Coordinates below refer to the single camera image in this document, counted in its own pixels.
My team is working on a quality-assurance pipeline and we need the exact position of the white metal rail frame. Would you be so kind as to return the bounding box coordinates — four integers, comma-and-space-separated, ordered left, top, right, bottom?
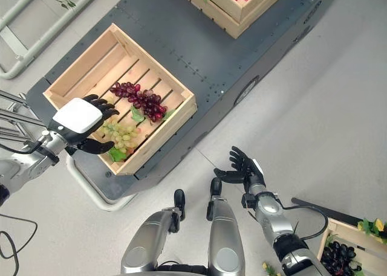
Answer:
0, 0, 106, 80

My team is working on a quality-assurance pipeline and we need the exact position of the green grape bunch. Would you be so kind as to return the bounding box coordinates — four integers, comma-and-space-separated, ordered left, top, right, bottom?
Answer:
98, 118, 141, 155

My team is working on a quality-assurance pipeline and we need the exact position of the silver right robot leg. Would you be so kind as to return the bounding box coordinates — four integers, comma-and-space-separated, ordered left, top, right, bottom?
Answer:
206, 177, 243, 276

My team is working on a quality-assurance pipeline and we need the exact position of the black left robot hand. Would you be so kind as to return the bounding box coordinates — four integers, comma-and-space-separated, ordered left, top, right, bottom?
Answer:
47, 94, 120, 155

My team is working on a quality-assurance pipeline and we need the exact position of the dark grey mobile platform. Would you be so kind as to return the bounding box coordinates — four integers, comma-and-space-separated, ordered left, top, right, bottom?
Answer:
26, 0, 341, 198

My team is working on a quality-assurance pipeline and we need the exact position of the stacked wooden crate with fruit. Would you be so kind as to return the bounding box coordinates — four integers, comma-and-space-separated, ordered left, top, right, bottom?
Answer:
171, 0, 294, 40

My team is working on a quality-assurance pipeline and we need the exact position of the empty-slatted wooden crate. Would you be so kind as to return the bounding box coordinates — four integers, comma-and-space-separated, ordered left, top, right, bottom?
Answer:
43, 23, 198, 176

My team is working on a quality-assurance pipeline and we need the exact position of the white platform bumper bar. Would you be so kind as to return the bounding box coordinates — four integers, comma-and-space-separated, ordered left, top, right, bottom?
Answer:
65, 155, 137, 212

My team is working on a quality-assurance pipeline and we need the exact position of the yellow fruit with leaves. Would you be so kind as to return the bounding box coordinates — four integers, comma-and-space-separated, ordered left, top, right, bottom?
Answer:
357, 217, 387, 237

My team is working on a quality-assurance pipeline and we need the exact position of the black floor cable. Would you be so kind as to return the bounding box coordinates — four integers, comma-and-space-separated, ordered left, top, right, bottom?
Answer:
0, 214, 39, 260

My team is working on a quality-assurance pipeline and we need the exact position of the wooden crate with black grapes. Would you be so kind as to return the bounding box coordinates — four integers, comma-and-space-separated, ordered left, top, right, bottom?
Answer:
316, 217, 387, 276

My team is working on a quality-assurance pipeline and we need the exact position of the red grape bunch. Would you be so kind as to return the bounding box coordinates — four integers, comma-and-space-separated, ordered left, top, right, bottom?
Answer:
109, 82, 168, 123

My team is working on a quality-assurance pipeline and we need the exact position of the black grape bunch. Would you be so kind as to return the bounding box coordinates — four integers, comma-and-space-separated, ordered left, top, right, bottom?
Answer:
320, 241, 359, 276

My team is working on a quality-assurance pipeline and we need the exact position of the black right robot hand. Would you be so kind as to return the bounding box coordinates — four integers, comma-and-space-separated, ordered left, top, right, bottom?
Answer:
213, 146, 267, 194

